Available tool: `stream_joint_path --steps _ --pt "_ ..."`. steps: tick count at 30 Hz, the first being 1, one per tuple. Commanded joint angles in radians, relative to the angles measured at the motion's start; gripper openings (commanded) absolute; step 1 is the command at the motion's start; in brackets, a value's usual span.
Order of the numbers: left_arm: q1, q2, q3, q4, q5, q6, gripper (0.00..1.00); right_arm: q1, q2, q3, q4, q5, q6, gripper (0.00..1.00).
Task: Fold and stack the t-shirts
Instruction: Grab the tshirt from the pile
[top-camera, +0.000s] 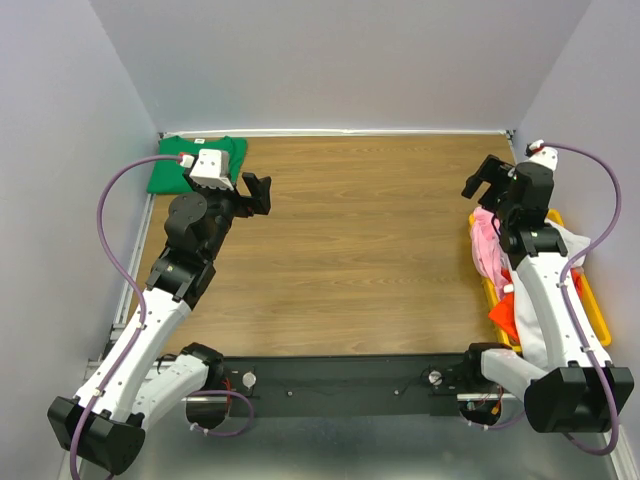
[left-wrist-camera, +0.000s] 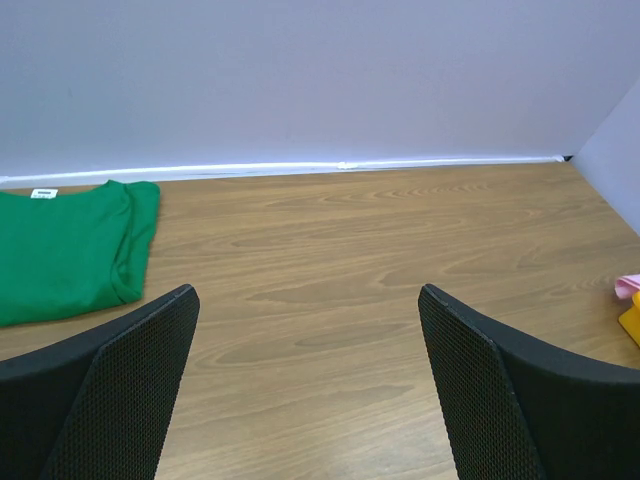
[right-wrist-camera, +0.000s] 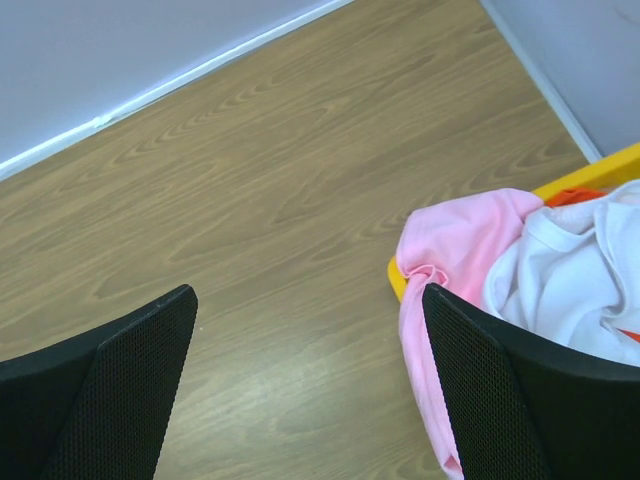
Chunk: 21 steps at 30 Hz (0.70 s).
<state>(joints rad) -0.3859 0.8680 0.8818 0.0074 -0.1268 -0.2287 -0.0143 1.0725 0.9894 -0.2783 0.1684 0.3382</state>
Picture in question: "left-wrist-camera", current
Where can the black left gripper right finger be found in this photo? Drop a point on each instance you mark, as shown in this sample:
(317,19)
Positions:
(516,407)

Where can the pink t-shirt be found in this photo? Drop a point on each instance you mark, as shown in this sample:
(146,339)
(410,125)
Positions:
(627,286)

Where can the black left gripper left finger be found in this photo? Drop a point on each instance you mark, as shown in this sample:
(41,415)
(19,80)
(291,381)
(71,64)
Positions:
(98,405)

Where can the yellow plastic bin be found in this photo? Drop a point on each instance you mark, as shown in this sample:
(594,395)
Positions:
(630,319)

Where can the folded green t-shirt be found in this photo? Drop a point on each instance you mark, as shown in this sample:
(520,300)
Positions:
(72,254)

